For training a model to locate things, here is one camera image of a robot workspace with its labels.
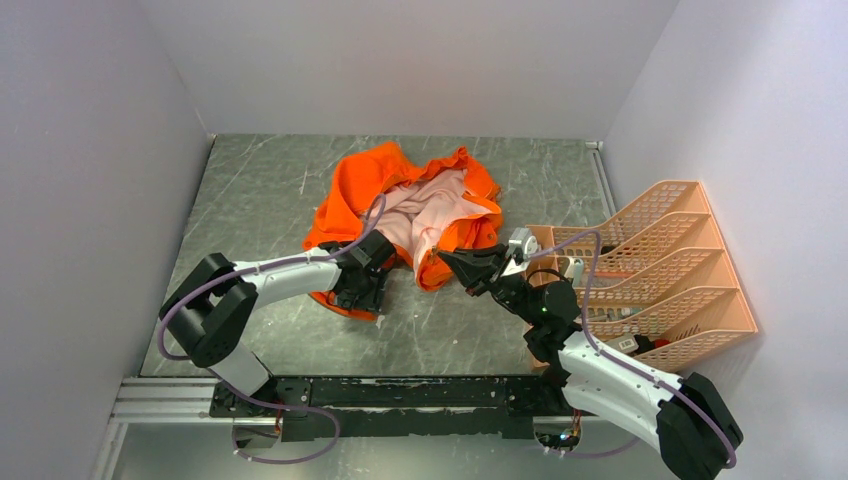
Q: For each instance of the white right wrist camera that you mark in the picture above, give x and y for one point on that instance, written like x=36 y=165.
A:
x=522 y=244

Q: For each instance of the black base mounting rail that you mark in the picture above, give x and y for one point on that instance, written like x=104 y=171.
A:
x=321 y=407

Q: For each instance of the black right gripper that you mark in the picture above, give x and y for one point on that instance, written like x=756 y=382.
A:
x=478 y=268

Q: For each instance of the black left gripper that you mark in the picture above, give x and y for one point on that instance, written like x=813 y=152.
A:
x=374 y=301

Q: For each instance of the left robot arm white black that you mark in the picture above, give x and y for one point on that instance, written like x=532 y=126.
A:
x=208 y=312

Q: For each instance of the aluminium frame rail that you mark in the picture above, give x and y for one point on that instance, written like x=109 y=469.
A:
x=166 y=400

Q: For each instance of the small items in organizer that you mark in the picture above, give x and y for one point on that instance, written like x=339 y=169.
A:
x=629 y=341

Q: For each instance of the peach plastic file organizer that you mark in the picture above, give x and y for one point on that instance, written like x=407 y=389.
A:
x=676 y=266

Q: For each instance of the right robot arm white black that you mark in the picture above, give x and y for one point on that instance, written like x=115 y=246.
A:
x=684 y=419

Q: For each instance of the orange jacket with pink lining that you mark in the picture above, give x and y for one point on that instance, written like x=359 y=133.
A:
x=450 y=203

